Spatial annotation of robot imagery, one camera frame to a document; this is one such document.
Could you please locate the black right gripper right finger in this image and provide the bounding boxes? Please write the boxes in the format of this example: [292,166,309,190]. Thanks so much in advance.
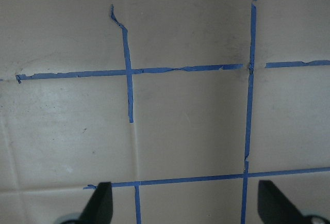
[257,180,306,224]

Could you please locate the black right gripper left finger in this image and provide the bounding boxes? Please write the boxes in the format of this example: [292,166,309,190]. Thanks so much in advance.
[78,182,113,224]

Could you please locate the brown paper table cover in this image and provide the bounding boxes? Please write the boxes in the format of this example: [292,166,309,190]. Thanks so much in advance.
[1,0,329,223]

